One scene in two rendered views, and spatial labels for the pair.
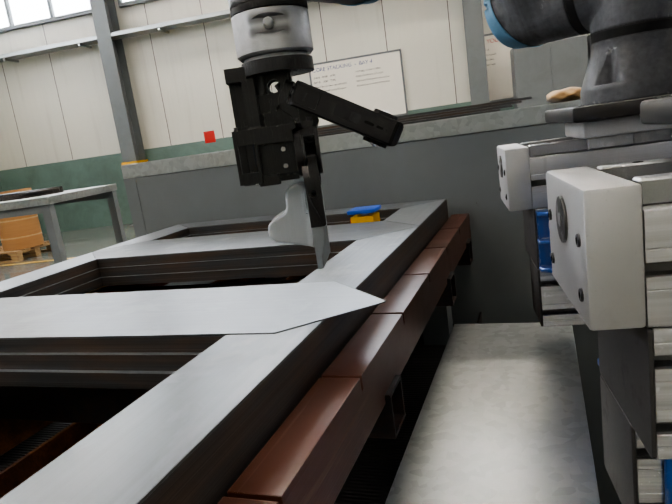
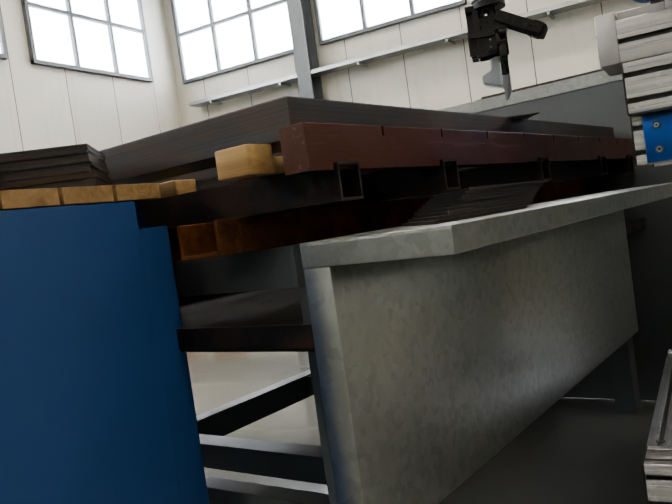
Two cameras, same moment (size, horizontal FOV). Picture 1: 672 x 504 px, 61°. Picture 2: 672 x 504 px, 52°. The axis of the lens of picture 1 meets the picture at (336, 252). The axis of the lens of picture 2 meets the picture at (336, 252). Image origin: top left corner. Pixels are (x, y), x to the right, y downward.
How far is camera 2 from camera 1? 1.05 m
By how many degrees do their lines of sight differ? 18
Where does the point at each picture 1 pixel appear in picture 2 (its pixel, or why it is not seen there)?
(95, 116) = not seen: hidden behind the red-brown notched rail
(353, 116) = (523, 22)
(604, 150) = not seen: outside the picture
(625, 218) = (609, 24)
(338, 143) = (530, 95)
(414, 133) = (588, 81)
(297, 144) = (496, 36)
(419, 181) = (592, 117)
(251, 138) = (475, 35)
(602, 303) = (603, 56)
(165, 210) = not seen: hidden behind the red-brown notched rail
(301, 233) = (497, 79)
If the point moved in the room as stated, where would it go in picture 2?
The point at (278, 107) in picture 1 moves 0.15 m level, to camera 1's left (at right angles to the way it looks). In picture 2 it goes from (488, 22) to (420, 37)
